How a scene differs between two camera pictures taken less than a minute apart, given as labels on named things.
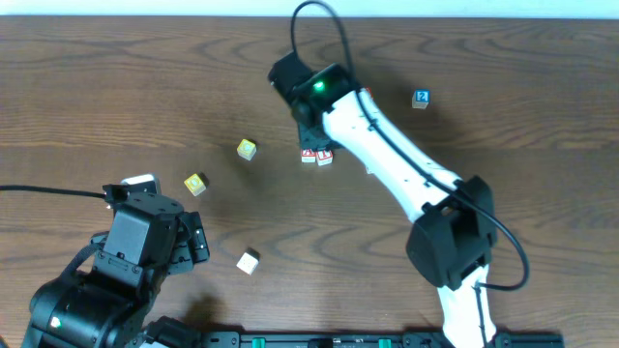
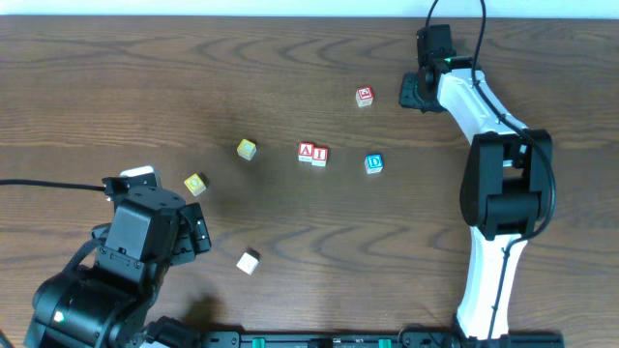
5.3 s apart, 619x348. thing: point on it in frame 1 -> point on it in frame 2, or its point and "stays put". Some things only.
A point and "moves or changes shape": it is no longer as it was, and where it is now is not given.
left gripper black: x=198 y=237 stays put
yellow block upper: x=246 y=149 stays put
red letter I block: x=325 y=158 moves or changes shape
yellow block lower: x=195 y=185 stays put
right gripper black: x=314 y=140 -> x=409 y=94
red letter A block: x=309 y=156 stays put
